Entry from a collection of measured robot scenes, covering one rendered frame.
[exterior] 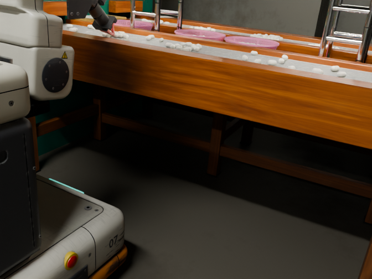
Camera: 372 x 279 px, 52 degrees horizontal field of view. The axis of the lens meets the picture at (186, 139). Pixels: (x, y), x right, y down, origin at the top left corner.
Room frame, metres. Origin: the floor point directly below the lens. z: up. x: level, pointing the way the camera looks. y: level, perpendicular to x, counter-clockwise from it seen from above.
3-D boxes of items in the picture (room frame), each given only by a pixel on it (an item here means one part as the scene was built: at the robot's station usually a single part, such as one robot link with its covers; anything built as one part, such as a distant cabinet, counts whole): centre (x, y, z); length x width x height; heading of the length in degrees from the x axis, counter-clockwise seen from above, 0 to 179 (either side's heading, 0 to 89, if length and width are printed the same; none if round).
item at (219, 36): (2.03, -0.03, 0.72); 0.27 x 0.27 x 0.10
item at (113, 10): (2.65, 0.47, 0.83); 0.30 x 0.06 x 0.07; 154
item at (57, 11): (2.03, 0.76, 0.83); 0.30 x 0.06 x 0.07; 154
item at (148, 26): (2.22, 0.37, 0.72); 0.27 x 0.27 x 0.10
